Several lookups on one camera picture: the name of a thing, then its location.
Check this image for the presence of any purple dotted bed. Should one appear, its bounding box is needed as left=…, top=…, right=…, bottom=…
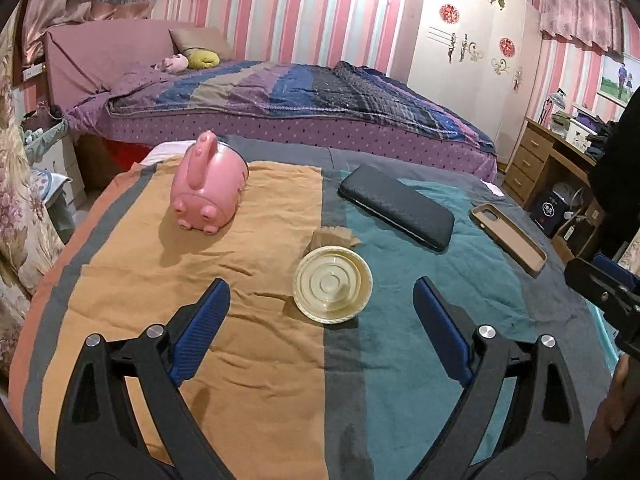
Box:
left=42, top=20, right=498, bottom=181

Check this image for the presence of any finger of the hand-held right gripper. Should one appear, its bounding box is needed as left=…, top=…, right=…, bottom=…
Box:
left=564, top=254, right=640, bottom=318

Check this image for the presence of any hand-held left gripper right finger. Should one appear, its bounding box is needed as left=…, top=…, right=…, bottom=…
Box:
left=405, top=276, right=586, bottom=480

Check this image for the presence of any striped plaid blanket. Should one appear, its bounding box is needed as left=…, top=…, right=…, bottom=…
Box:
left=107, top=60, right=496, bottom=153

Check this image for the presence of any cream round plastic lid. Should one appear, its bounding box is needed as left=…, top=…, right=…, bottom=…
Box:
left=292, top=245, right=373, bottom=324

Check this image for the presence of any wooden desk with drawers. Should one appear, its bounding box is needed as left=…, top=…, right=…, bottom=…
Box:
left=502, top=116, right=608, bottom=261

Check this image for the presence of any pink curtain valance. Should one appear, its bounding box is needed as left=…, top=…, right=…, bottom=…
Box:
left=539, top=0, right=626, bottom=53

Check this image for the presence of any yellow plush toy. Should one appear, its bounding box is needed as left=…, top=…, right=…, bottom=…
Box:
left=186, top=49, right=221, bottom=70

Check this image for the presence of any black hanging coat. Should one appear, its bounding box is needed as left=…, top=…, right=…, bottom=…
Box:
left=587, top=105, right=640, bottom=261

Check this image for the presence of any white fan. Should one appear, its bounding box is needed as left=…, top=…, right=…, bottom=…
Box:
left=552, top=182, right=586, bottom=208

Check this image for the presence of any dark blue box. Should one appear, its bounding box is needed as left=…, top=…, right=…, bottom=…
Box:
left=530, top=195, right=571, bottom=238

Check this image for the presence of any white wardrobe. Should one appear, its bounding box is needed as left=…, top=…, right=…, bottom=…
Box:
left=407, top=0, right=543, bottom=166

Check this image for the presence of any person's right hand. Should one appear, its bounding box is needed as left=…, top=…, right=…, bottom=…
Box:
left=597, top=355, right=640, bottom=441

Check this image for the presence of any floral fabric drape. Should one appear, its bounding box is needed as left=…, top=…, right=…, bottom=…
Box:
left=0, top=25, right=66, bottom=376

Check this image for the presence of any desk lamp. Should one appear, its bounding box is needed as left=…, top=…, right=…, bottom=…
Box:
left=542, top=91, right=568, bottom=121

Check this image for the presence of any brown phone case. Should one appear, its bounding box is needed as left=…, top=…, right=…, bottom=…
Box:
left=470, top=203, right=547, bottom=277

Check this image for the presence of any black rectangular case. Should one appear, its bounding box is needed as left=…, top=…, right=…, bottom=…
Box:
left=338, top=165, right=456, bottom=252

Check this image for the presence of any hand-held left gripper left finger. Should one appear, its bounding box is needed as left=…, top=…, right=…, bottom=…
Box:
left=55, top=277, right=251, bottom=480

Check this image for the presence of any beige pillow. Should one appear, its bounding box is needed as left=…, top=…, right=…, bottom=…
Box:
left=169, top=26, right=233, bottom=59

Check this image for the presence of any small framed wall picture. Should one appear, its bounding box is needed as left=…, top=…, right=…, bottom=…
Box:
left=597, top=52, right=640, bottom=106

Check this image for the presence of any teal cloth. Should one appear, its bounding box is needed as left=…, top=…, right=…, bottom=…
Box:
left=345, top=177, right=541, bottom=466

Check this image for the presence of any white box on desk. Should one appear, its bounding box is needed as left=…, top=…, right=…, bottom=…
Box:
left=565, top=105, right=608, bottom=143

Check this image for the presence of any pink plush toy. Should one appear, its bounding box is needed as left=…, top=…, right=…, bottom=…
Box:
left=154, top=54, right=190, bottom=73

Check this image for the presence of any orange cloth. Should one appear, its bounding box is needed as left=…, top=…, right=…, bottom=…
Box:
left=37, top=160, right=331, bottom=480

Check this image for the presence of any white nightstand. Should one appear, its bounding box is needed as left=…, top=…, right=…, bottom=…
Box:
left=20, top=120, right=86, bottom=196

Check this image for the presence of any pink piggy bank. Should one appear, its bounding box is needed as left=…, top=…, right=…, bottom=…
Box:
left=170, top=130, right=249, bottom=235

